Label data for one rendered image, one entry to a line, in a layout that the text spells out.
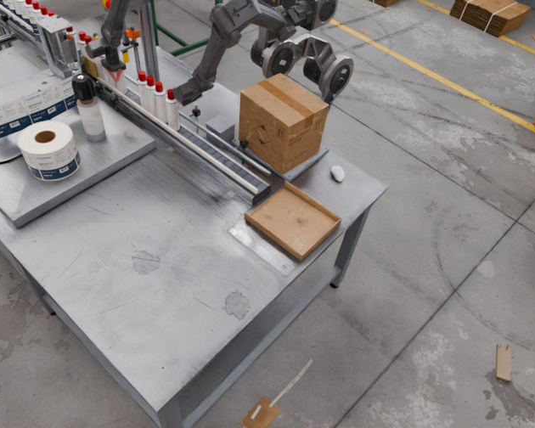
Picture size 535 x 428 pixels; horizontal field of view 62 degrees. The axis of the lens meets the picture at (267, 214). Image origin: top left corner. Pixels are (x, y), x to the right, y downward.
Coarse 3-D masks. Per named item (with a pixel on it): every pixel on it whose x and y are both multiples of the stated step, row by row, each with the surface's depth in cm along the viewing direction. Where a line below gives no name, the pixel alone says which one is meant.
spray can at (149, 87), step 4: (148, 76) 197; (152, 76) 197; (148, 80) 196; (152, 80) 196; (148, 84) 198; (152, 84) 198; (148, 88) 198; (152, 88) 199; (148, 92) 200; (152, 92) 200; (148, 96) 202; (152, 96) 201; (148, 100) 204; (152, 100) 203; (148, 104) 207; (152, 104) 205; (152, 108) 206; (152, 112) 208; (156, 116) 210
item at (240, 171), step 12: (132, 96) 220; (132, 108) 214; (168, 132) 205; (180, 132) 205; (204, 144) 201; (216, 156) 197; (216, 168) 193; (228, 168) 193; (240, 168) 193; (252, 180) 189; (252, 192) 185
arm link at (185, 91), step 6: (192, 78) 171; (186, 84) 169; (192, 84) 170; (198, 84) 171; (210, 84) 168; (174, 90) 171; (180, 90) 168; (186, 90) 169; (192, 90) 170; (204, 90) 171; (174, 96) 173; (180, 96) 170; (186, 96) 171; (192, 96) 174
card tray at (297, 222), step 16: (288, 192) 193; (256, 208) 185; (272, 208) 186; (288, 208) 187; (304, 208) 188; (320, 208) 186; (256, 224) 178; (272, 224) 180; (288, 224) 181; (304, 224) 182; (320, 224) 183; (336, 224) 180; (288, 240) 176; (304, 240) 176; (320, 240) 175; (304, 256) 170
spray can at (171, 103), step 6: (168, 90) 192; (168, 96) 192; (168, 102) 193; (174, 102) 194; (168, 108) 196; (174, 108) 196; (168, 114) 198; (174, 114) 198; (168, 120) 201; (174, 120) 200; (174, 126) 203
